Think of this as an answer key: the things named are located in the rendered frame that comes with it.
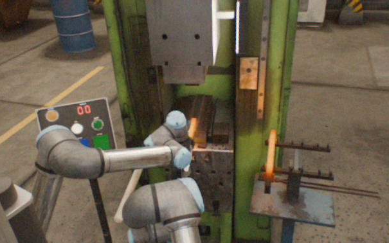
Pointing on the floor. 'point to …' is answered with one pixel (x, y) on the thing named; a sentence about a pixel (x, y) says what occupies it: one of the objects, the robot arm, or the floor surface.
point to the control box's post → (100, 209)
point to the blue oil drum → (73, 25)
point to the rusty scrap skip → (2, 15)
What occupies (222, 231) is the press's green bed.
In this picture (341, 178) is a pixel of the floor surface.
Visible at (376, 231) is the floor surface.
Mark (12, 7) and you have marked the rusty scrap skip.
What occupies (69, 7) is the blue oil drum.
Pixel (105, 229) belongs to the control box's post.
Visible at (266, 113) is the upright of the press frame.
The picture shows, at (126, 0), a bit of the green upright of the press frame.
